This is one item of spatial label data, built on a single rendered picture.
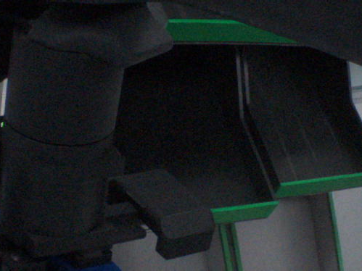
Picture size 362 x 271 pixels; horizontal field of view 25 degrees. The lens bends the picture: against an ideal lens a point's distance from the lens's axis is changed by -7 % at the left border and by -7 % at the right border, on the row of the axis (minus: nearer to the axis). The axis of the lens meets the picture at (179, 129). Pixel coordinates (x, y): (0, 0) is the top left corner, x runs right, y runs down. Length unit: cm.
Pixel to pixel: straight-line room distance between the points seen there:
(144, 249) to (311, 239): 21
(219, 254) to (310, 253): 15
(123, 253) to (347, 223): 118
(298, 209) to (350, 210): 99
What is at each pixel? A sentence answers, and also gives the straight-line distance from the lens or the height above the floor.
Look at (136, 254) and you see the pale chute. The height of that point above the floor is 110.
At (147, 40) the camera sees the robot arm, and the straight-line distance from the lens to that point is 37.
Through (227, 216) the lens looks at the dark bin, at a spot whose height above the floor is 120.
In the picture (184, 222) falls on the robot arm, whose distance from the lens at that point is 46.
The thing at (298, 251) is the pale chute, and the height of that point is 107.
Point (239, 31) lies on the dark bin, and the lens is 62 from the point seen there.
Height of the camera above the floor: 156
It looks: 26 degrees down
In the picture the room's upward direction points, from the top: 11 degrees clockwise
